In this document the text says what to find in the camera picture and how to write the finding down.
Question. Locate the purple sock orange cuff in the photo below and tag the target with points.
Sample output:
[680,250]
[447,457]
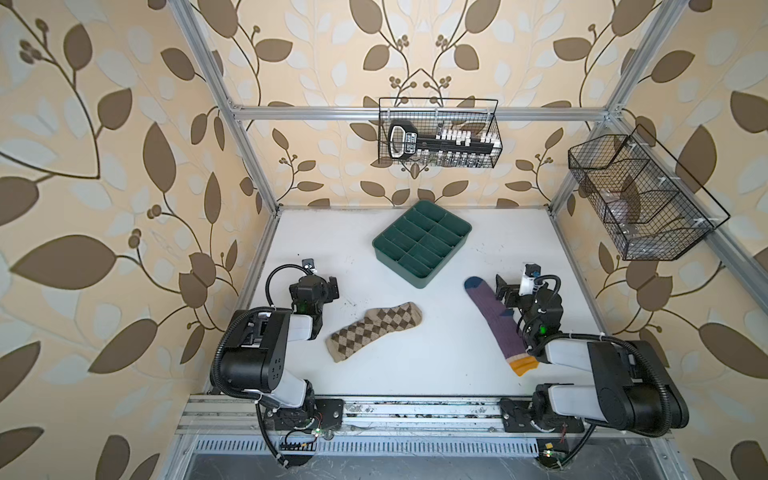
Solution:
[501,324]

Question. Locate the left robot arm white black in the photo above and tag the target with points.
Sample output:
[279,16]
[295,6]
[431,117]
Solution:
[250,363]

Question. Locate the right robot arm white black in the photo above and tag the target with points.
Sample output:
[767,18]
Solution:
[630,389]

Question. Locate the black wire basket right wall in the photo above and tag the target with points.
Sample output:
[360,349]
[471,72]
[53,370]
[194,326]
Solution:
[652,205]

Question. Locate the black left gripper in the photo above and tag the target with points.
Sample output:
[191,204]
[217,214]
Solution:
[327,287]

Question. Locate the black wire basket wall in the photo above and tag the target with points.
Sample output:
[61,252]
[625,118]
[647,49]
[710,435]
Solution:
[471,113]
[652,205]

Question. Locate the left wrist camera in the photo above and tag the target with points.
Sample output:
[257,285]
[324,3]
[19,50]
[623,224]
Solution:
[309,264]

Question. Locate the black wire basket back wall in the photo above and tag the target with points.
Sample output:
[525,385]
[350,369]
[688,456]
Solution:
[471,113]

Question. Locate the brown argyle sock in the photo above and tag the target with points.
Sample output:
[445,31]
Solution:
[375,324]

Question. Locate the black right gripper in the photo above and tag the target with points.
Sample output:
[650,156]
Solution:
[513,293]

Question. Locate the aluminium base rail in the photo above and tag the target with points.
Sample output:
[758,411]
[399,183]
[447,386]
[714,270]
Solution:
[443,426]

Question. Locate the green divided organizer tray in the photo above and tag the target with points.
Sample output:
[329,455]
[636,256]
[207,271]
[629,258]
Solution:
[419,243]

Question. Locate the black tool set in basket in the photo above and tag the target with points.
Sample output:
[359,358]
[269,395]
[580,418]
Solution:
[404,141]

